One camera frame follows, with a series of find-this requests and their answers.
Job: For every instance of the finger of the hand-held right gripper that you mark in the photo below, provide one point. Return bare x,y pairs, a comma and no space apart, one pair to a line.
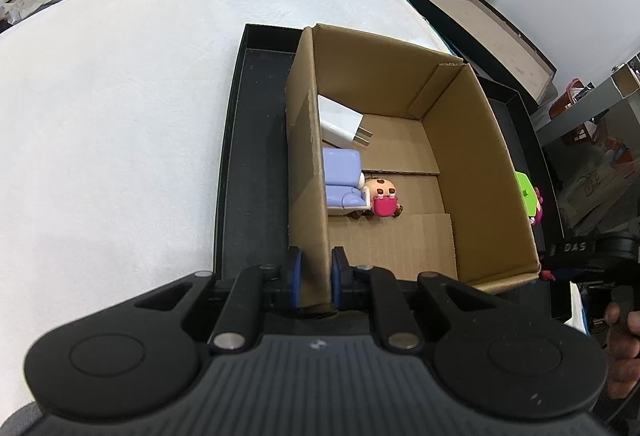
548,253

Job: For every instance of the black box lid brown inside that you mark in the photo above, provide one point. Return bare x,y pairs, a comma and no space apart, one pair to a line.
480,26

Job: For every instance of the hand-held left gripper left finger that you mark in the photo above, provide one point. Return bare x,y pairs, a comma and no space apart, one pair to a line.
295,277

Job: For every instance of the shallow black tray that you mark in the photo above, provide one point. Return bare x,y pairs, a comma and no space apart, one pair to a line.
255,141

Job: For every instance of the pink bear toy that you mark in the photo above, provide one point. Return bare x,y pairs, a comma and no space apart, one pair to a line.
537,212

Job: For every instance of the green hexagonal container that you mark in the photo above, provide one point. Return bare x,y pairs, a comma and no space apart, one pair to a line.
525,191

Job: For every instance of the pile of clothes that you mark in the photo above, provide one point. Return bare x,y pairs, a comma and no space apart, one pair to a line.
30,3

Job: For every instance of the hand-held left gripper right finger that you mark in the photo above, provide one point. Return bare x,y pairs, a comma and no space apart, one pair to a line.
340,277

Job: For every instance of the white plug charger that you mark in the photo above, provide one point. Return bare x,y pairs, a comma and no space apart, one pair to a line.
337,121

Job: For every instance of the cardboard box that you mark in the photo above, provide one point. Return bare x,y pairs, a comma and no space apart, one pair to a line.
450,141

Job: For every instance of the brown-haired pink dress figurine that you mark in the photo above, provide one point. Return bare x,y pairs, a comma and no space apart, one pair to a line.
382,206

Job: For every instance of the grey desk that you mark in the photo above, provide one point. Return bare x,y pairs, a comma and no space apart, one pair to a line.
575,116

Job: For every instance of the beige tote bag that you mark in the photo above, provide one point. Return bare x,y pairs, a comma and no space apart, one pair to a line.
600,186

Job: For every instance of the lavender toy sofa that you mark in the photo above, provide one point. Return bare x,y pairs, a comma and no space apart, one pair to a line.
340,166

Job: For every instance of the person's right hand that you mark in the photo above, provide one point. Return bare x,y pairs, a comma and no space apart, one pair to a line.
625,356

